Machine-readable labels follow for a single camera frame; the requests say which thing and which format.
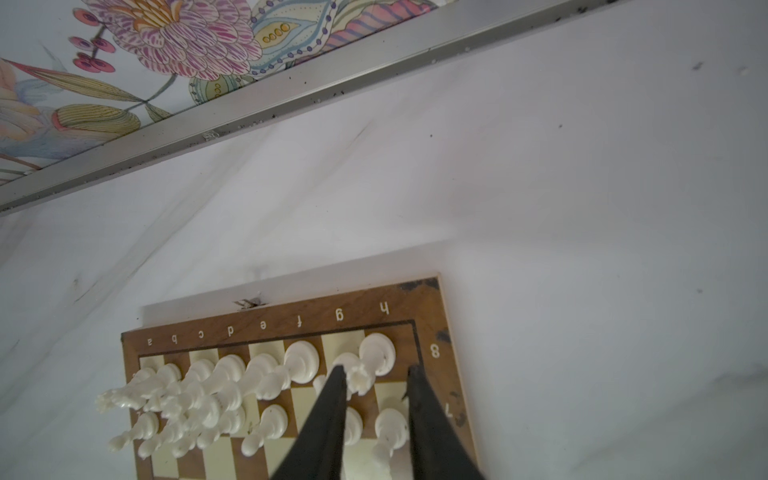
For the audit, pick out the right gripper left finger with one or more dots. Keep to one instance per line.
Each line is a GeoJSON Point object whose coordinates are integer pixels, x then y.
{"type": "Point", "coordinates": [318, 450]}

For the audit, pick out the white knight at g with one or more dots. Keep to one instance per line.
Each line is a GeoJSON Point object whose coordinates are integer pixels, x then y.
{"type": "Point", "coordinates": [358, 379]}

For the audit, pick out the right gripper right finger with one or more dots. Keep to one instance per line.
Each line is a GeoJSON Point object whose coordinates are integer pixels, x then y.
{"type": "Point", "coordinates": [436, 450]}

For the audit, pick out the white pawn from tray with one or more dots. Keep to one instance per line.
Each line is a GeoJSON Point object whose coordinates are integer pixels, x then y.
{"type": "Point", "coordinates": [353, 427]}

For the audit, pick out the white rook at h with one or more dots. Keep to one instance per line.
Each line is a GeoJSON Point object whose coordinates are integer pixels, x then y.
{"type": "Point", "coordinates": [377, 354]}

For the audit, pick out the white pawn at h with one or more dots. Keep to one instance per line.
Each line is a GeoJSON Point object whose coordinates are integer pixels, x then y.
{"type": "Point", "coordinates": [392, 432]}

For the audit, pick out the wooden chess board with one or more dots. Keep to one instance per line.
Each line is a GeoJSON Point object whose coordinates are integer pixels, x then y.
{"type": "Point", "coordinates": [411, 314]}

